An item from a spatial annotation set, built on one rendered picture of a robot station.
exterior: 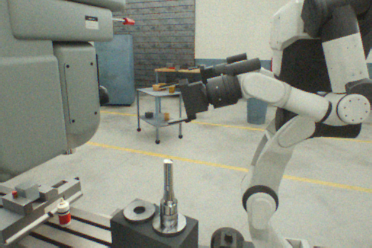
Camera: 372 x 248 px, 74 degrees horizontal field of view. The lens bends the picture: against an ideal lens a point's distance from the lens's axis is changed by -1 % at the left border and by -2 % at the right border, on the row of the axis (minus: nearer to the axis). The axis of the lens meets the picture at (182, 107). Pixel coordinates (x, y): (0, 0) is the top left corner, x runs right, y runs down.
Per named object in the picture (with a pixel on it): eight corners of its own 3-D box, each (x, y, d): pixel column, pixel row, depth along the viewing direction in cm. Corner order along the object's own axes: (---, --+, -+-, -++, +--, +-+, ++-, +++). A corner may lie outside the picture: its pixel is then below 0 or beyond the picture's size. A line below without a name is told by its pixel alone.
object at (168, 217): (176, 228, 64) (176, 210, 63) (158, 226, 65) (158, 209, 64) (179, 216, 69) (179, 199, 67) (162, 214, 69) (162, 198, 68)
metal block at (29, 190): (29, 193, 99) (27, 180, 98) (39, 197, 97) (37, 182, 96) (17, 200, 95) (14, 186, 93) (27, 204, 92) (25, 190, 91)
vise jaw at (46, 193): (38, 187, 106) (36, 178, 105) (59, 193, 101) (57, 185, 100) (25, 194, 101) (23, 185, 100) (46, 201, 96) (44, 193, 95)
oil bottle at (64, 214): (65, 219, 97) (62, 193, 94) (73, 221, 96) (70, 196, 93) (57, 225, 93) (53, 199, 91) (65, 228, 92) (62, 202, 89)
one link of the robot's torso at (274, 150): (264, 201, 116) (312, 112, 103) (270, 228, 99) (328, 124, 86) (233, 189, 117) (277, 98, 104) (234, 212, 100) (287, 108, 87)
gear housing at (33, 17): (59, 42, 89) (55, 12, 87) (115, 41, 81) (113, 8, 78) (-54, 41, 59) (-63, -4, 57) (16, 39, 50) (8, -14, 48)
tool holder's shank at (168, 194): (174, 204, 63) (173, 164, 61) (161, 204, 64) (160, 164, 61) (176, 197, 67) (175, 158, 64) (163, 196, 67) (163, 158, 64)
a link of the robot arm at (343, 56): (359, 109, 75) (344, 36, 73) (389, 116, 62) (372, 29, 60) (320, 119, 77) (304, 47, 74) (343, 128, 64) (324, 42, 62)
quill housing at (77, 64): (65, 131, 93) (54, 42, 86) (110, 138, 86) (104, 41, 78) (16, 150, 76) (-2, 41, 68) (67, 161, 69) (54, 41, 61)
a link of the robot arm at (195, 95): (190, 118, 79) (227, 109, 78) (187, 124, 70) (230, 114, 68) (180, 78, 78) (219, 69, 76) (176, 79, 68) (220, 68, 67)
